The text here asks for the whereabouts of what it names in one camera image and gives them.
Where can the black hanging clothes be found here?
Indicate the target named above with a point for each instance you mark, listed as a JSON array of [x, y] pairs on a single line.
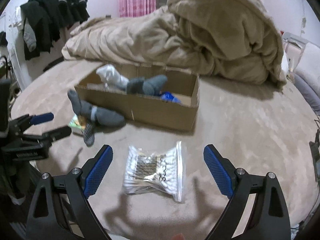
[[50, 17]]

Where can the cardboard box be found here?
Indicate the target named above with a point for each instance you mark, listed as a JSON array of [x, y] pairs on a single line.
[[140, 100]]

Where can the blue plastic bag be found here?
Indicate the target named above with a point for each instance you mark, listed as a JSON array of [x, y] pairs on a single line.
[[170, 97]]

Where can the dark patterned sock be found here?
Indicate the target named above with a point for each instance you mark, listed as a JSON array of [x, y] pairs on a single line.
[[89, 131]]

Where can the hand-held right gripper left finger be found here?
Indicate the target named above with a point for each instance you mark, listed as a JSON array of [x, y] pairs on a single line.
[[96, 173]]

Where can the white sock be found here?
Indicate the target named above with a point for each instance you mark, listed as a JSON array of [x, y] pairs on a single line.
[[111, 76]]

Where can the bag of cotton swabs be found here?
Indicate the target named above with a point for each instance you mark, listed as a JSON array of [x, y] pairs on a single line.
[[155, 170]]

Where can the beige bed cover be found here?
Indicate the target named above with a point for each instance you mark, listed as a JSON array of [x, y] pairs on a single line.
[[225, 135]]

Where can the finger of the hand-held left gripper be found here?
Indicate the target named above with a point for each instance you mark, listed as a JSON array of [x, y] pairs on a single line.
[[42, 118], [58, 133]]

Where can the grey sock with blue band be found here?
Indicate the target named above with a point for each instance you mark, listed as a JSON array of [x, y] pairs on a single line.
[[100, 112]]

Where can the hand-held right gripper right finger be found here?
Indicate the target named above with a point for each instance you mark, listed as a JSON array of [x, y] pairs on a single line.
[[218, 171]]

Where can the green snack packet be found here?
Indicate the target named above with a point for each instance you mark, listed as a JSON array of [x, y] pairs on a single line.
[[77, 125]]

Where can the beige folded blanket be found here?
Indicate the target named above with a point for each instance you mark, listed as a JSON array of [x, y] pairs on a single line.
[[190, 37]]

